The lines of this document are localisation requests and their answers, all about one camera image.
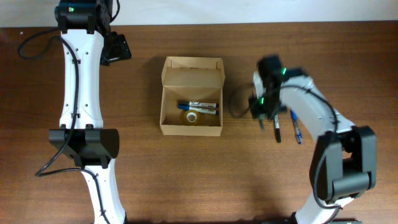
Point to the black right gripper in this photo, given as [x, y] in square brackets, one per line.
[257, 112]

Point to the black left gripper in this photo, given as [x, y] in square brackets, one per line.
[121, 49]

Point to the black ballpoint pen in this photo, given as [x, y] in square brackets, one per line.
[261, 123]

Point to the blue whiteboard marker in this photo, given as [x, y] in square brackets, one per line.
[200, 110]

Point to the brown cardboard box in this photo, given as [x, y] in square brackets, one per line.
[198, 79]

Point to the yellow clear tape roll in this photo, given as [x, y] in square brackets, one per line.
[191, 118]

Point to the black whiteboard marker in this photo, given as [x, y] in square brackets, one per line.
[199, 104]

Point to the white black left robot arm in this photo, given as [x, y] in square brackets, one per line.
[86, 36]

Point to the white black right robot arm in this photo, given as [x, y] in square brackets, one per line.
[344, 162]

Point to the black permanent marker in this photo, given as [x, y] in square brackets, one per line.
[277, 129]

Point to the blue ballpoint pen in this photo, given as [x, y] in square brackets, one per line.
[298, 134]

